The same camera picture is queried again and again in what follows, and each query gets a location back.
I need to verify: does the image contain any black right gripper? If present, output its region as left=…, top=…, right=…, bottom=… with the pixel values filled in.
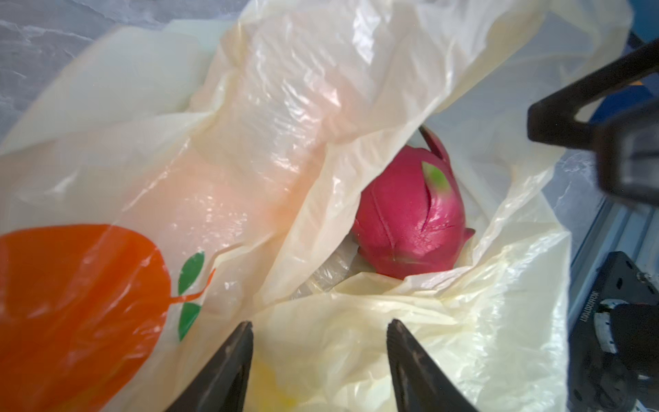
left=527, top=38, right=659, bottom=207

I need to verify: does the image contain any yellowish plastic bag orange print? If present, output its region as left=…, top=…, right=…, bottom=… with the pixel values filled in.
left=1, top=1, right=633, bottom=411

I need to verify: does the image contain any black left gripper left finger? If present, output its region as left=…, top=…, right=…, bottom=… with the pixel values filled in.
left=166, top=321, right=254, bottom=412

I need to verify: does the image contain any pink dragon fruit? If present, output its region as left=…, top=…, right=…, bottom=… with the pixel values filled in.
left=352, top=126, right=475, bottom=280

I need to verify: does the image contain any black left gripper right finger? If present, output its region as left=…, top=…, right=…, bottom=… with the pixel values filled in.
left=386, top=319, right=476, bottom=412

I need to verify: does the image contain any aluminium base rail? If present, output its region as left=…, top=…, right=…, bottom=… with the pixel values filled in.
left=568, top=200, right=658, bottom=329

